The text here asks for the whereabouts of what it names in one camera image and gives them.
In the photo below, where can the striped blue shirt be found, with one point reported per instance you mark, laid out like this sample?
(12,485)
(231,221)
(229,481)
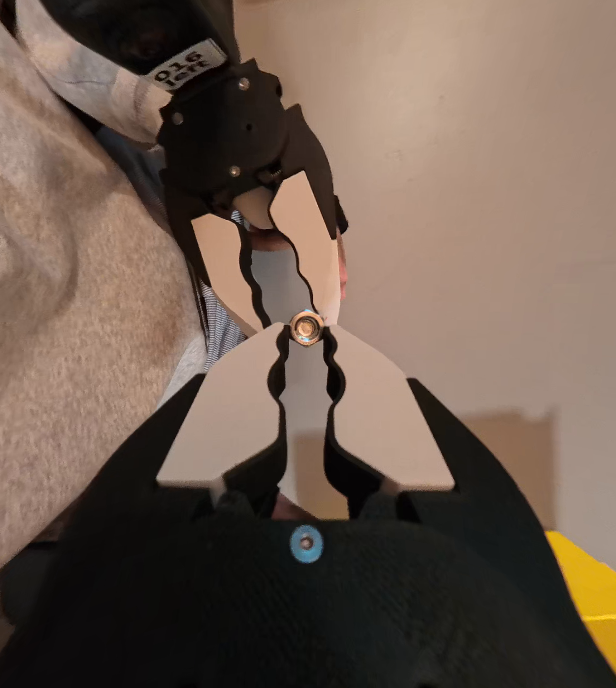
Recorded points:
(225,328)

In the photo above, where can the yellow plastic bin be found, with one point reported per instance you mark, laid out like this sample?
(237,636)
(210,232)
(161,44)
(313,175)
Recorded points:
(603,607)

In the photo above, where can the person's left hand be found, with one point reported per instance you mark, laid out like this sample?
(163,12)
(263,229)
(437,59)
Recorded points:
(267,240)

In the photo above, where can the grey desk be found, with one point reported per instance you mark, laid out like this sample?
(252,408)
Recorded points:
(501,215)

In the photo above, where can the silver steel bolt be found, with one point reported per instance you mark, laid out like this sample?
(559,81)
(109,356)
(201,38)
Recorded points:
(294,328)

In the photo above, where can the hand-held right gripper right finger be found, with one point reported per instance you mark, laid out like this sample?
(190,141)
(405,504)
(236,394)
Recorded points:
(388,430)

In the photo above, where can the person's left forearm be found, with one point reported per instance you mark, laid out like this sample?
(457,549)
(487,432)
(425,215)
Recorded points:
(87,75)

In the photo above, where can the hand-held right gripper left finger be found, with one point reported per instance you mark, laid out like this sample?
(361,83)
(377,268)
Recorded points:
(227,424)

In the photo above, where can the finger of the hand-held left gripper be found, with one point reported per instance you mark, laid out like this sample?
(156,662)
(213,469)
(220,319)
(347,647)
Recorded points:
(222,258)
(313,231)

